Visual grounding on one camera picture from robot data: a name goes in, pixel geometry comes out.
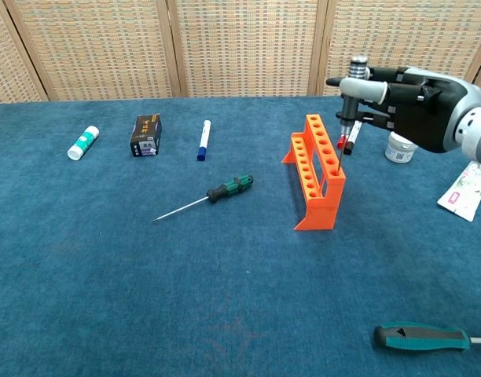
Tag white green glue stick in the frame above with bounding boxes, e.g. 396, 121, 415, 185
67, 125, 100, 161

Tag woven wooden folding screen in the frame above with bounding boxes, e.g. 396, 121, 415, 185
0, 0, 481, 106

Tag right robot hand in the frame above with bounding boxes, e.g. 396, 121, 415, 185
325, 65, 481, 155

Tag white marker black cap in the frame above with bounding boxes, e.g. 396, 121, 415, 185
343, 121, 364, 156

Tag blue felt table cover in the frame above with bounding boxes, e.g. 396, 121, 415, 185
0, 90, 481, 377

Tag black silver precision screwdriver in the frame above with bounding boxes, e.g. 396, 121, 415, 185
338, 56, 369, 174

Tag white round jar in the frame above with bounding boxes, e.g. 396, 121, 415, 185
384, 131, 420, 164

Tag teal black large screwdriver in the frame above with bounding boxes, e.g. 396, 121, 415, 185
373, 321, 481, 353

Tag green black small screwdriver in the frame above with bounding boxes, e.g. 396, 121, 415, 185
152, 174, 255, 224

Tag black ink box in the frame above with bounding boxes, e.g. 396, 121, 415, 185
129, 113, 163, 159

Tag orange test tube rack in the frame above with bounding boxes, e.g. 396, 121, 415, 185
281, 113, 347, 232

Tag white floral tube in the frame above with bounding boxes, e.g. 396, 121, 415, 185
436, 159, 481, 223

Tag white marker blue cap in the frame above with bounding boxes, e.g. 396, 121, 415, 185
196, 119, 212, 162

